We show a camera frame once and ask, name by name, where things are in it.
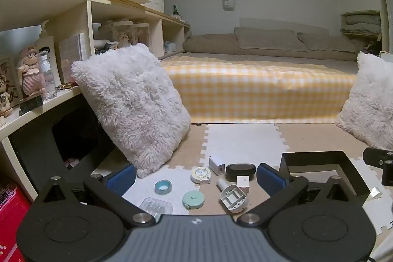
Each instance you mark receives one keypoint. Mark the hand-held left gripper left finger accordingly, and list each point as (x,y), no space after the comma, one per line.
(121,179)

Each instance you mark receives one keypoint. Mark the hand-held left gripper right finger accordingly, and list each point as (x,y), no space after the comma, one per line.
(270,180)

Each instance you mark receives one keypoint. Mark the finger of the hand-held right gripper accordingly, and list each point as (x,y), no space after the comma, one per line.
(374,156)

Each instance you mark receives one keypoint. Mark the small white cube adapter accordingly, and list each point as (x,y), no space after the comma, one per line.
(243,183)

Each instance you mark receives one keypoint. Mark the blue tape roll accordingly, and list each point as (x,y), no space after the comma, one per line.
(163,187)

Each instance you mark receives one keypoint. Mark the clear plastic case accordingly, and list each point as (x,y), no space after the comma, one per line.
(155,206)

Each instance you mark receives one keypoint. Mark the black box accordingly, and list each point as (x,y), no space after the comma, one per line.
(313,157)

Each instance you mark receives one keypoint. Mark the white charger block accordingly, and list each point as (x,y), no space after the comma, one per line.
(217,165)

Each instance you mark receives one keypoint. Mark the round white tape measure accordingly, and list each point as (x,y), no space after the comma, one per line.
(200,175)

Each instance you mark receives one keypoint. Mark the mint green tape measure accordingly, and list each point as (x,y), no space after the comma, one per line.
(193,199)

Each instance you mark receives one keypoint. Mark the foam puzzle floor mat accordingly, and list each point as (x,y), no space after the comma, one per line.
(242,139)

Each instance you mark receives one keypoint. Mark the white fluffy pillow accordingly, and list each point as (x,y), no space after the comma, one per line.
(371,102)
(132,108)

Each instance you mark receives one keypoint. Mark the yellow checkered bed cover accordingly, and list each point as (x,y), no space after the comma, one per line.
(258,90)

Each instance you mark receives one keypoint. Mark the black storage cube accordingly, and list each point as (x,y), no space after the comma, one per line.
(36,142)

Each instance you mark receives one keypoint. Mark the grey bed sheet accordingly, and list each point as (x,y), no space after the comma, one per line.
(340,63)

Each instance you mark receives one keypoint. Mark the red box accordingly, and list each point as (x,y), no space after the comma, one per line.
(12,216)

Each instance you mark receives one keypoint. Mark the small black digital clock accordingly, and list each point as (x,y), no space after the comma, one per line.
(30,105)

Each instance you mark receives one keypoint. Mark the beige bed pillow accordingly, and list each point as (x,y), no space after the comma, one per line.
(328,42)
(267,37)

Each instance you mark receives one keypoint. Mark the clear plastic bottle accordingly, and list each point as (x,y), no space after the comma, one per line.
(49,77)

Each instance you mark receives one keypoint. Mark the white checkered notebook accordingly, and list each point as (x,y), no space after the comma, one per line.
(72,57)

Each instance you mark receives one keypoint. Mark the wooden shelf with folded bedding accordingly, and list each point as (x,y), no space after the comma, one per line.
(360,23)

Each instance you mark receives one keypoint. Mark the pink owl plush figure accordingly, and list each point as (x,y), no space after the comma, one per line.
(30,74)

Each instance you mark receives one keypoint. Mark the tissue box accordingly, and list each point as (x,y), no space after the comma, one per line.
(169,47)

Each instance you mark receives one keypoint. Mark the clear doll display case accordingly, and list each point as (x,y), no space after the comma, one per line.
(141,33)
(121,34)

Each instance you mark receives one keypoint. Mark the framed owl picture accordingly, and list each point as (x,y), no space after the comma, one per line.
(7,87)

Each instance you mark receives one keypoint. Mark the white pump lotion bottle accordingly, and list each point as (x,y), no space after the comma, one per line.
(46,42)

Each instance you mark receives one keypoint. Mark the green glass bottle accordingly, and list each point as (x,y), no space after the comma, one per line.
(176,12)

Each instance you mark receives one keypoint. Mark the white storage box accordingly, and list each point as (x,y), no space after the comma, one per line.
(156,4)

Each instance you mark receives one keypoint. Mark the wooden shelf unit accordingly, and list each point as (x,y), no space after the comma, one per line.
(83,1)

